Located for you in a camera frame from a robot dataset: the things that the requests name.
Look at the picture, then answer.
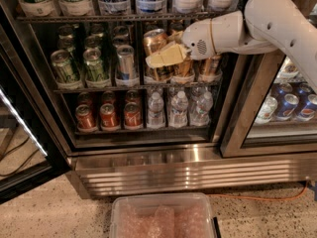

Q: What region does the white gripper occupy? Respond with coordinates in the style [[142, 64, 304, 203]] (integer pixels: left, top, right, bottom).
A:
[[146, 19, 215, 68]]

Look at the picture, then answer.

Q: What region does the orange gold can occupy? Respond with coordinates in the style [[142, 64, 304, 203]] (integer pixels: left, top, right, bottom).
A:
[[143, 29, 173, 82], [198, 55, 222, 82], [171, 59, 195, 84]]

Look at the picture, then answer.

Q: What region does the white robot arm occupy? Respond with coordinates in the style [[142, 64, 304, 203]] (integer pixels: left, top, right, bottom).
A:
[[146, 0, 317, 90]]

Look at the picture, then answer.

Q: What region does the silver blue can front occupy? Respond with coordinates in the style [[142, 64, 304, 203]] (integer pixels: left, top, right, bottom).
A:
[[116, 45, 140, 86]]

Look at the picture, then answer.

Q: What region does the water bottle middle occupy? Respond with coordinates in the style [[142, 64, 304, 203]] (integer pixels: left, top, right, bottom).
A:
[[168, 90, 188, 128]]

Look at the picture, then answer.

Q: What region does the water bottle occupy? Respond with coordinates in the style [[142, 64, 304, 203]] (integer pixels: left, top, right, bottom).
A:
[[148, 91, 164, 128], [168, 90, 188, 128], [190, 91, 213, 126]]

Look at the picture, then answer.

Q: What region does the stainless steel fridge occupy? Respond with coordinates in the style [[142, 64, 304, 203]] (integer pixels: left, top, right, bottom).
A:
[[0, 0, 317, 199]]

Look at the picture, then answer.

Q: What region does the red can front right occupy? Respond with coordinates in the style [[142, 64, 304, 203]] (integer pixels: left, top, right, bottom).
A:
[[124, 102, 142, 129]]

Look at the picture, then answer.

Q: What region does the red can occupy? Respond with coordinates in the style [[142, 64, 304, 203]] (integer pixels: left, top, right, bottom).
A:
[[99, 103, 120, 130], [124, 102, 142, 129], [75, 104, 97, 131]]

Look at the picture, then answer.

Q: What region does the green can front right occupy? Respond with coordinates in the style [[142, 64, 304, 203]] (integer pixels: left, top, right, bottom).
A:
[[83, 48, 110, 88]]

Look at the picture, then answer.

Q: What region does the green can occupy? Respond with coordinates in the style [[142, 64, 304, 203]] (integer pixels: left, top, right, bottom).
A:
[[51, 50, 82, 90], [83, 48, 110, 88]]

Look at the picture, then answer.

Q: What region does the red can front middle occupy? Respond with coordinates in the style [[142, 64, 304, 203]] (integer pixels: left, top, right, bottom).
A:
[[99, 103, 120, 130]]

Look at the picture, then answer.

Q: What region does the white can behind door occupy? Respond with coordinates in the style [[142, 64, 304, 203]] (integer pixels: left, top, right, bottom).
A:
[[255, 96, 277, 124]]

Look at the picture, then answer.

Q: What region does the green can front left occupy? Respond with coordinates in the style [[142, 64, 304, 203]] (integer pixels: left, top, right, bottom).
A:
[[51, 50, 82, 90]]

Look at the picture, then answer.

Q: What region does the closed glass fridge door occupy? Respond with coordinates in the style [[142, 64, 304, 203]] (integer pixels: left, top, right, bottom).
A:
[[221, 0, 317, 157]]

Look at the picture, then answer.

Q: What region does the red can front left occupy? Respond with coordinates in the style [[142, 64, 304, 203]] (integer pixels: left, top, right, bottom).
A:
[[75, 104, 97, 131]]

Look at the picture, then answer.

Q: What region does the blue pepsi can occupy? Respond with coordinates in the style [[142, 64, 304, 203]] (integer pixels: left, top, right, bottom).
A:
[[275, 93, 299, 121]]

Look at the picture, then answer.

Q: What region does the open glass fridge door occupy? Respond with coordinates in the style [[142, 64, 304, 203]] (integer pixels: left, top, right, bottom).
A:
[[0, 29, 68, 203]]

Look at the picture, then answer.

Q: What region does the water bottle right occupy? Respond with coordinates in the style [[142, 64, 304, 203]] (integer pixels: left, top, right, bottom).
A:
[[190, 91, 213, 126]]

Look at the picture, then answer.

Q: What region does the water bottle left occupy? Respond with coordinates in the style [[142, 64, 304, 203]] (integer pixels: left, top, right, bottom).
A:
[[148, 91, 164, 128]]

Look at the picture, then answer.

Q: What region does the clear plastic bin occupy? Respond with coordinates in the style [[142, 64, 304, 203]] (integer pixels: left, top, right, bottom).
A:
[[109, 192, 221, 238]]

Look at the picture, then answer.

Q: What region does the middle wire shelf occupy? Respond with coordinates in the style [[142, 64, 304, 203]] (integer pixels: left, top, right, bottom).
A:
[[53, 81, 220, 94]]

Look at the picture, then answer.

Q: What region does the wire shelf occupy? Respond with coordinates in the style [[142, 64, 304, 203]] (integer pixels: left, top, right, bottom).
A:
[[15, 11, 227, 24], [53, 81, 220, 94]]

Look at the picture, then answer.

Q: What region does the upper wire shelf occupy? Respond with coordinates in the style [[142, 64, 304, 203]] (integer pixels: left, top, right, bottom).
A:
[[15, 11, 227, 24]]

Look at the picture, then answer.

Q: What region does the orange power cable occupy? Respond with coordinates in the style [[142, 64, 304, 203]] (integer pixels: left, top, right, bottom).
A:
[[207, 180, 310, 202]]

